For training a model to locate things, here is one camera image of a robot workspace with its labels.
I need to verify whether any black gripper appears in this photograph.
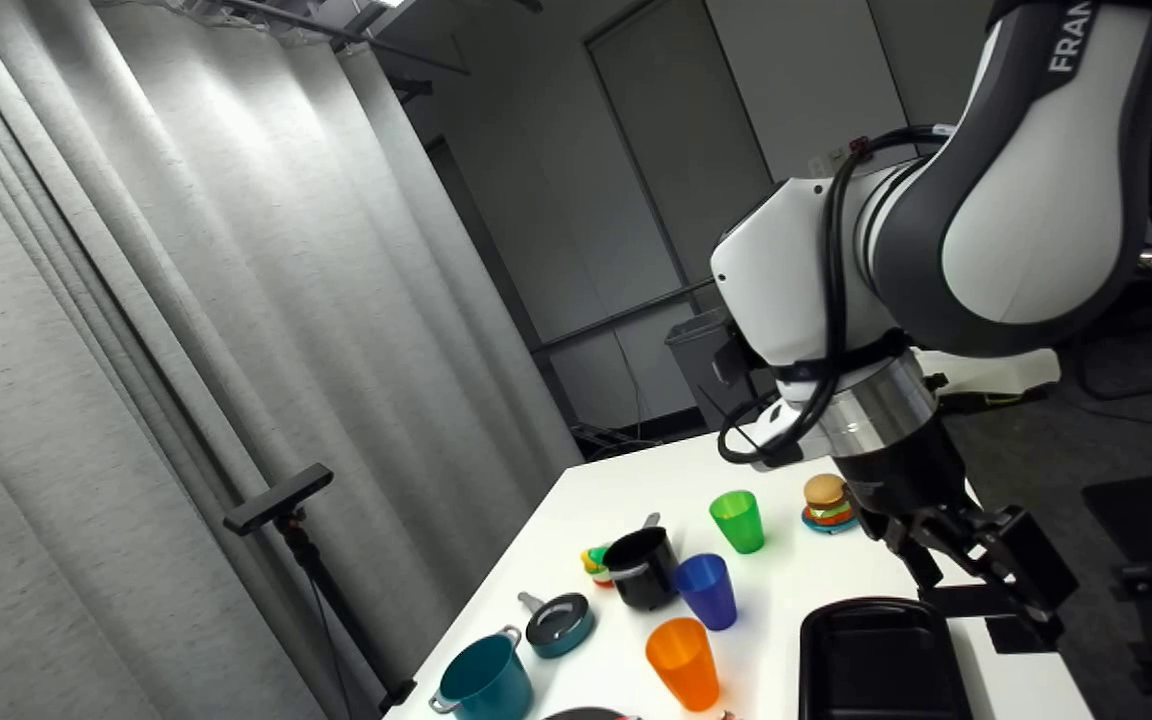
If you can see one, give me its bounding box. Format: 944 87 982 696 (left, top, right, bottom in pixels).
837 418 1081 633

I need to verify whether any toy burger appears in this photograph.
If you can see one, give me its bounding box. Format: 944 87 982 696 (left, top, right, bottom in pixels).
800 471 861 532

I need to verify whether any green plastic cup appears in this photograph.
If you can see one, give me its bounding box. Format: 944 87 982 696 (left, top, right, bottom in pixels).
707 486 769 556

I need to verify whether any blue plastic cup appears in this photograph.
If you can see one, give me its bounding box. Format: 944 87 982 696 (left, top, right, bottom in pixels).
674 550 741 637

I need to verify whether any orange plastic cup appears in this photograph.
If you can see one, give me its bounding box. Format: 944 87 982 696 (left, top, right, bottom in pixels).
644 612 728 714

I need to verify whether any black toy pot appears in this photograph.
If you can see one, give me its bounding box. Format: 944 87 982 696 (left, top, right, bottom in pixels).
599 513 679 615

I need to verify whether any yellow green toy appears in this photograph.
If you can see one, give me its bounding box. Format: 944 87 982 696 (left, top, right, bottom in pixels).
581 540 619 587

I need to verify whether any dark teal toy pan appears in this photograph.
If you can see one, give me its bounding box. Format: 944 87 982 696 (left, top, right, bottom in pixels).
515 587 599 661

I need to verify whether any teal toy pot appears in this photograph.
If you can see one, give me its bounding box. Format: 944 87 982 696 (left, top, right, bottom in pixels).
427 625 537 720

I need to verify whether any black tape patch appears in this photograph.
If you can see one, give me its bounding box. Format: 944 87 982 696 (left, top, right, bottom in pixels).
917 581 1060 657

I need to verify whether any black plastic tray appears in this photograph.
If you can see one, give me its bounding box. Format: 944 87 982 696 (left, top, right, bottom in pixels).
797 597 971 720

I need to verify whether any small teal plate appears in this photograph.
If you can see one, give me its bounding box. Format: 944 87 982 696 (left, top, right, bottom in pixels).
797 513 868 540

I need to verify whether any grey curtain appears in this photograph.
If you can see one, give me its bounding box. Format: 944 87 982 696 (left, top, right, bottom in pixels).
0 0 584 720

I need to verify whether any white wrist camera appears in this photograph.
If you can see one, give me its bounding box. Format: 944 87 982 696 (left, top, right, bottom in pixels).
919 345 1067 405

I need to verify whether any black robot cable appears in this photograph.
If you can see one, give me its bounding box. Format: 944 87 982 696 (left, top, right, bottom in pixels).
713 123 951 471

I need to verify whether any black camera tripod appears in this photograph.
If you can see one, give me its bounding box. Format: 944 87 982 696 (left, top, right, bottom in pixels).
221 461 421 712

